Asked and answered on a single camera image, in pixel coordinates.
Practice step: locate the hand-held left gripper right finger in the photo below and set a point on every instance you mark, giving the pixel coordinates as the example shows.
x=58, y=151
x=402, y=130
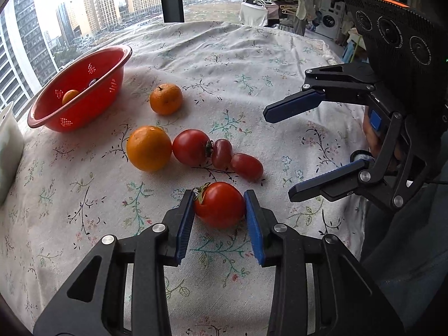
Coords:
x=254, y=231

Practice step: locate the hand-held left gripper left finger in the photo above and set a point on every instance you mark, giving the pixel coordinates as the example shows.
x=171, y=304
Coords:
x=183, y=227

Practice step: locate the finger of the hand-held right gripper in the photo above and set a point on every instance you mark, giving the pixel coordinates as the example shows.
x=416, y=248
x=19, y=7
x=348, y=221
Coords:
x=325, y=185
x=294, y=106

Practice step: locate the red plastic colander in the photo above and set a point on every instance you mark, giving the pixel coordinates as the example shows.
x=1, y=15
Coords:
x=105, y=77

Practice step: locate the person's right hand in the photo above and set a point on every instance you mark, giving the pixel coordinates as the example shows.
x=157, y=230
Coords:
x=367, y=129

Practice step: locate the small oblong red tomato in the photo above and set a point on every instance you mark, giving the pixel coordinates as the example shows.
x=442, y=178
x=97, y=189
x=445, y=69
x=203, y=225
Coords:
x=246, y=167
x=222, y=153

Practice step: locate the white floral tablecloth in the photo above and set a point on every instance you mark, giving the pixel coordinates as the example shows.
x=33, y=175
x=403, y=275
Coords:
x=245, y=63

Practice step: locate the white washing machine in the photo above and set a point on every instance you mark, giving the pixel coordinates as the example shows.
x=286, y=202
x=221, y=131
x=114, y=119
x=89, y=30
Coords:
x=330, y=21

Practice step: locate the large orange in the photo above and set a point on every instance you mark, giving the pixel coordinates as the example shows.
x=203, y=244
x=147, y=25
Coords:
x=149, y=148

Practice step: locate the hanging clothes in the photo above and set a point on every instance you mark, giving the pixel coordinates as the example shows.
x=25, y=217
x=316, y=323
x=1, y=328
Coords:
x=301, y=5

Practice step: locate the white hanging garment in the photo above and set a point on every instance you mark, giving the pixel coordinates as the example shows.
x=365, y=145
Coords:
x=253, y=13

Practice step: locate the person's dark clothing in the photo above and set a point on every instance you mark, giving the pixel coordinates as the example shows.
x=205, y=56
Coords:
x=413, y=269

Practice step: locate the mandarin with green stem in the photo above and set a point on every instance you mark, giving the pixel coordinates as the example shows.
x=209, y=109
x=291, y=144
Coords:
x=166, y=99

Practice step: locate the white plastic bowl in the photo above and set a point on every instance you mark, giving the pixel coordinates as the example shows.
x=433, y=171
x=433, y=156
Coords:
x=8, y=154

